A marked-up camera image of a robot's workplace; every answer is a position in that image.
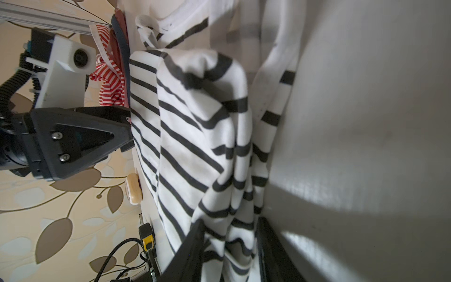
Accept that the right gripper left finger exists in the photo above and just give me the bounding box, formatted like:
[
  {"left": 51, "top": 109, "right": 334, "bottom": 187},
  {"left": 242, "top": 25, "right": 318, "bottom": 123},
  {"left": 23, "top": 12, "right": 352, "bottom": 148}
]
[{"left": 157, "top": 219, "right": 206, "bottom": 282}]

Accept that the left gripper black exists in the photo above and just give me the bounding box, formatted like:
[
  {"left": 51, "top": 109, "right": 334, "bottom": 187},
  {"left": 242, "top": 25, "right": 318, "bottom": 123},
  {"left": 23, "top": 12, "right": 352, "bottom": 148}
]
[{"left": 1, "top": 106, "right": 134, "bottom": 181}]

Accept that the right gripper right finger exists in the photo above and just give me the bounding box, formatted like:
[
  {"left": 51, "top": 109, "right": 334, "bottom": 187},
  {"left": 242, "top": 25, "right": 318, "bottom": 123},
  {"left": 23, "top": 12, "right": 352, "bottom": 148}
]
[{"left": 257, "top": 217, "right": 306, "bottom": 282}]

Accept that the black white striped tank top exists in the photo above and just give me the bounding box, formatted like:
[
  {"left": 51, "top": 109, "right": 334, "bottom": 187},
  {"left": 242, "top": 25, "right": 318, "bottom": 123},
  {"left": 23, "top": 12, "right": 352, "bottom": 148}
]
[{"left": 129, "top": 1, "right": 307, "bottom": 282}]

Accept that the red striped folded tank top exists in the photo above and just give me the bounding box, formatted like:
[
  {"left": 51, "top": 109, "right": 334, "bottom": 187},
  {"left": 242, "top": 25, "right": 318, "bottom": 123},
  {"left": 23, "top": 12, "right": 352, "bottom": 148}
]
[{"left": 90, "top": 9, "right": 130, "bottom": 108}]

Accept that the yellow black tape measure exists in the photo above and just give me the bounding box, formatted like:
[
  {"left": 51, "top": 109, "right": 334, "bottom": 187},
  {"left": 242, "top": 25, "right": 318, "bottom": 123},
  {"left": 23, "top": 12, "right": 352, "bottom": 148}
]
[{"left": 139, "top": 223, "right": 155, "bottom": 251}]

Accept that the round pink tape roll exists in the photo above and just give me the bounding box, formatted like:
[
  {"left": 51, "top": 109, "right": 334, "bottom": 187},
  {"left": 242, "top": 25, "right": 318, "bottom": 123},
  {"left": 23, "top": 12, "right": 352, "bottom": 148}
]
[{"left": 125, "top": 173, "right": 143, "bottom": 206}]

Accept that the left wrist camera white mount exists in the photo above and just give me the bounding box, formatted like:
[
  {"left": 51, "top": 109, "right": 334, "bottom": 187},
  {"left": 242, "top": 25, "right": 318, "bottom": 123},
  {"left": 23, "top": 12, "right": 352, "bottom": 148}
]
[{"left": 27, "top": 28, "right": 96, "bottom": 109}]

